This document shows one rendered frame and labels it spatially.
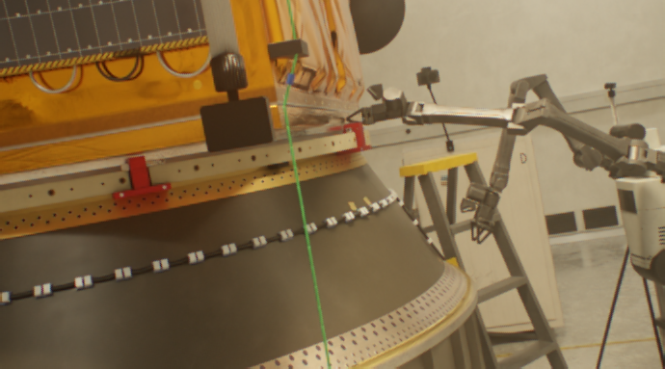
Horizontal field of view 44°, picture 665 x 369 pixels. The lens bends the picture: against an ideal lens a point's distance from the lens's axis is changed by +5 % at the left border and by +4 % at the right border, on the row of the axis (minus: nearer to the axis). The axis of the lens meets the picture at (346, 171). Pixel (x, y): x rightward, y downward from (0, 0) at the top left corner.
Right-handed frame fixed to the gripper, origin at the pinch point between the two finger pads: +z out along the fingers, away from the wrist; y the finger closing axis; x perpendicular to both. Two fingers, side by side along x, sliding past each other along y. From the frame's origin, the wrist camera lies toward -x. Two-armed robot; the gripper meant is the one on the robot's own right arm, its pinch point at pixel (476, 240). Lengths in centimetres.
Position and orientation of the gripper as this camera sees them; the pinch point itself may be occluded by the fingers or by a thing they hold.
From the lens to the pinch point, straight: 323.0
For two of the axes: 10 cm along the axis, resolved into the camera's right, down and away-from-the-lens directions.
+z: -3.4, 9.4, 0.2
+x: 9.4, 3.4, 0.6
